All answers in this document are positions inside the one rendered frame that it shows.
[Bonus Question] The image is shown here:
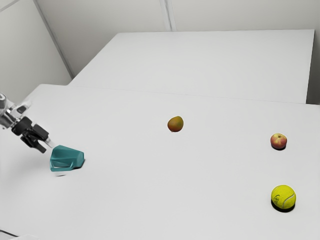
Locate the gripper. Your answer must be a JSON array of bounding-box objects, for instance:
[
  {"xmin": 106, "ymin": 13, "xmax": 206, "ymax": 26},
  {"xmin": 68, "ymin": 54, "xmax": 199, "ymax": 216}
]
[{"xmin": 11, "ymin": 116, "xmax": 56, "ymax": 154}]

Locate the teal faceted mug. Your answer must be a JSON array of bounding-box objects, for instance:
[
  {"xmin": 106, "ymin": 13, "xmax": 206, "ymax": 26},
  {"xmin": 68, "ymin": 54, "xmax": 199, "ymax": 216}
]
[{"xmin": 49, "ymin": 144, "xmax": 86, "ymax": 173}]

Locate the orange-green mango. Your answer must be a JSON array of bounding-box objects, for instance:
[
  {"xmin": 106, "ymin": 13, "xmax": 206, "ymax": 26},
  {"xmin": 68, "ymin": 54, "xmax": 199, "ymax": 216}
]
[{"xmin": 167, "ymin": 115, "xmax": 185, "ymax": 133}]

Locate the red-yellow apple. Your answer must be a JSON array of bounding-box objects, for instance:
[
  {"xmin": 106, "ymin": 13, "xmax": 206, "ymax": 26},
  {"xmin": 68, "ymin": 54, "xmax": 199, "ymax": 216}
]
[{"xmin": 269, "ymin": 133, "xmax": 288, "ymax": 150}]

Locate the yellow tennis ball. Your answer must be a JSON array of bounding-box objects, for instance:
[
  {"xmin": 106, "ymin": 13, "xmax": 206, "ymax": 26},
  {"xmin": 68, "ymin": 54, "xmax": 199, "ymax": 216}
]
[{"xmin": 270, "ymin": 184, "xmax": 297, "ymax": 209}]

